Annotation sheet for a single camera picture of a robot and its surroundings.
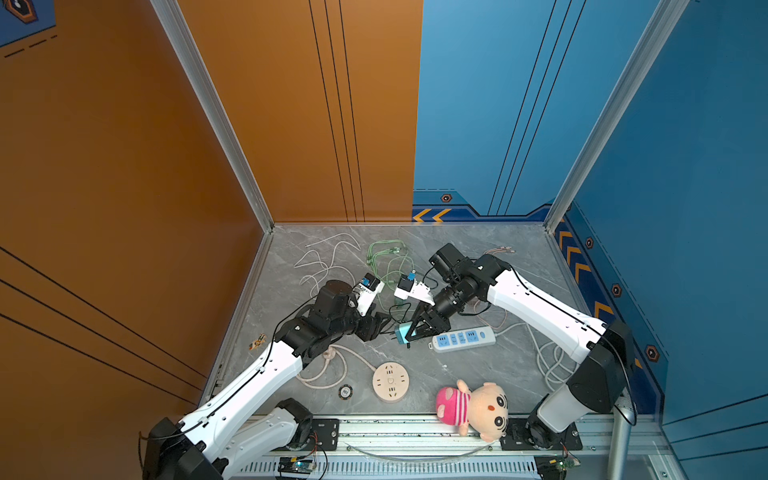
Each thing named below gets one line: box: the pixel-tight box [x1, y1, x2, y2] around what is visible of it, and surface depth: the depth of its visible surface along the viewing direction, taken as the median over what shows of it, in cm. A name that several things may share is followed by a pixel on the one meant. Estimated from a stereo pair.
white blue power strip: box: [429, 326, 496, 353], surface depth 89 cm
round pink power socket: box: [372, 362, 410, 403], surface depth 81 cm
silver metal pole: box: [607, 389, 637, 480], surface depth 72 cm
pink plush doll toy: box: [435, 379, 509, 442], surface depth 73 cm
